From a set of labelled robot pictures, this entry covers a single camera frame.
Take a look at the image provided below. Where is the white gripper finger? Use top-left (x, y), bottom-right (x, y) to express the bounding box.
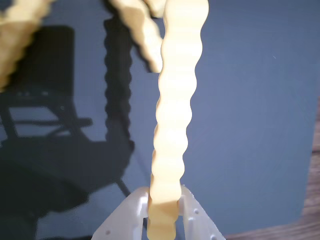
top-left (175, 185), bottom-right (228, 240)
top-left (90, 186), bottom-right (152, 240)

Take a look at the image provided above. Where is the dark grey mat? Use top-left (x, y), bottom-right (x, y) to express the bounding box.
top-left (0, 0), bottom-right (320, 240)

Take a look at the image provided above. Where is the yellow crinkle toy fry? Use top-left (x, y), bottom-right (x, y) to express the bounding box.
top-left (143, 0), bottom-right (168, 19)
top-left (0, 0), bottom-right (55, 91)
top-left (145, 0), bottom-right (211, 240)
top-left (105, 0), bottom-right (165, 74)

